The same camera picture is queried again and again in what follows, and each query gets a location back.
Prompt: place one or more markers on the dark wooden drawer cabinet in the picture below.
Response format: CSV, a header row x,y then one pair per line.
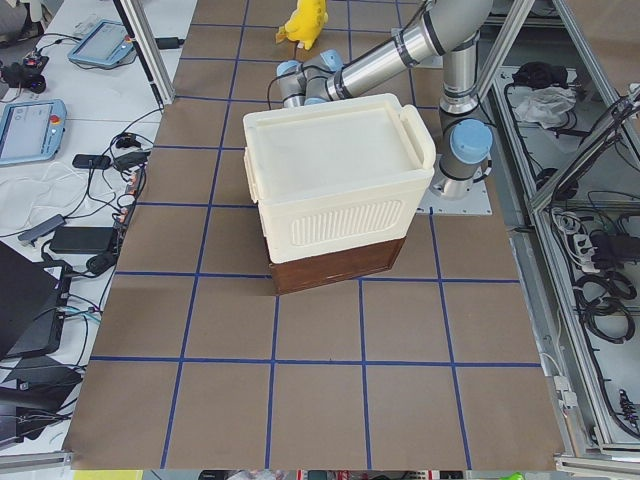
x,y
316,271

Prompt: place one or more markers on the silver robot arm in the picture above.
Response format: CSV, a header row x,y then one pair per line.
x,y
447,29

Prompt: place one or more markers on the cream plastic storage box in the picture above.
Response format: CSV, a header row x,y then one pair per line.
x,y
338,175

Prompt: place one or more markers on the yellow plush toy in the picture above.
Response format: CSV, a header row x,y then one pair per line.
x,y
305,24

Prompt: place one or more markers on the black power adapter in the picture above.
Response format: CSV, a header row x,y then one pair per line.
x,y
81,240

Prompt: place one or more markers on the white crumpled cloth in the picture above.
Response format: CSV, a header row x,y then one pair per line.
x,y
547,107

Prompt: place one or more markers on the blue teach pendant far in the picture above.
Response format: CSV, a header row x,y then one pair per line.
x,y
106,46

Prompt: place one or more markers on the blue teach pendant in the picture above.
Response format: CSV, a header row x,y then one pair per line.
x,y
32,131
106,46

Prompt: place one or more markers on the black laptop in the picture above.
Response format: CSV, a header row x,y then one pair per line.
x,y
32,295

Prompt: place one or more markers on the blue teach pendant near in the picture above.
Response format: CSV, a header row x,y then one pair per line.
x,y
32,131

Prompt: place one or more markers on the aluminium frame post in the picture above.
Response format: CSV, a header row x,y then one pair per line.
x,y
134,19

